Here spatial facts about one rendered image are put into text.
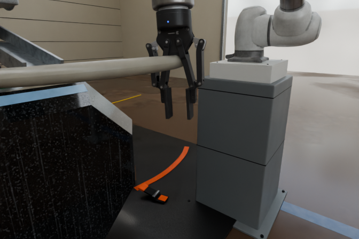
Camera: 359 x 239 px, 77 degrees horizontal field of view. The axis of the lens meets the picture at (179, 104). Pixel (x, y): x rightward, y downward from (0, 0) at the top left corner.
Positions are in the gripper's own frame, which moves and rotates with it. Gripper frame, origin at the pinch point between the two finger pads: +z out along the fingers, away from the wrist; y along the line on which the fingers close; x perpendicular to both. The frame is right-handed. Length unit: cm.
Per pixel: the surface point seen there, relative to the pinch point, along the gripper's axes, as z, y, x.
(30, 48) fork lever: -17, 59, -14
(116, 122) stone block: 17, 43, -36
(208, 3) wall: -131, 90, -529
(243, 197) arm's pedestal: 65, -11, -64
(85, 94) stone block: 2, 49, -26
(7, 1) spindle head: -35, 73, -19
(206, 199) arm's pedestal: 75, 11, -72
